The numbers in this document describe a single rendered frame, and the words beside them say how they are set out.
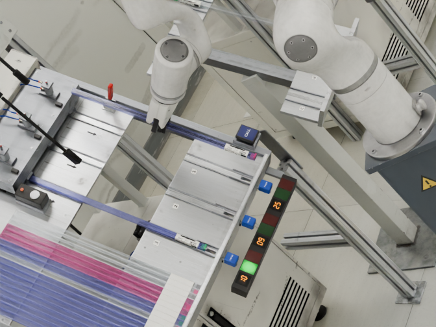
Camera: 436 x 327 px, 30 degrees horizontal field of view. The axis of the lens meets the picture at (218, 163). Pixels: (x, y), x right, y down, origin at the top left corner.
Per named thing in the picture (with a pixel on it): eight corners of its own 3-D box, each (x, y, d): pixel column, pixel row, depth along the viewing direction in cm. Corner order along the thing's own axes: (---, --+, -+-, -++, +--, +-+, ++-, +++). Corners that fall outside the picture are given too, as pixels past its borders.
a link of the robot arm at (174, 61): (169, 59, 189) (143, 82, 185) (175, 24, 178) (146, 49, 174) (196, 80, 188) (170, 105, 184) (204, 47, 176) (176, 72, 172)
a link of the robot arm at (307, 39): (377, 43, 176) (312, -37, 165) (377, 96, 163) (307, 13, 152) (331, 68, 183) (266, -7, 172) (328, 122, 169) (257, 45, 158)
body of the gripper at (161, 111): (163, 65, 191) (159, 90, 201) (143, 97, 186) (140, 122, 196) (191, 78, 190) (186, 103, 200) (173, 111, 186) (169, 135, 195)
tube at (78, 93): (256, 156, 198) (256, 154, 197) (254, 161, 198) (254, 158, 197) (74, 89, 209) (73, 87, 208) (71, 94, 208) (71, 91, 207)
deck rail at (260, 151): (270, 163, 216) (272, 150, 211) (267, 169, 215) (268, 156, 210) (37, 76, 231) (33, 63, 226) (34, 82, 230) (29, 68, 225)
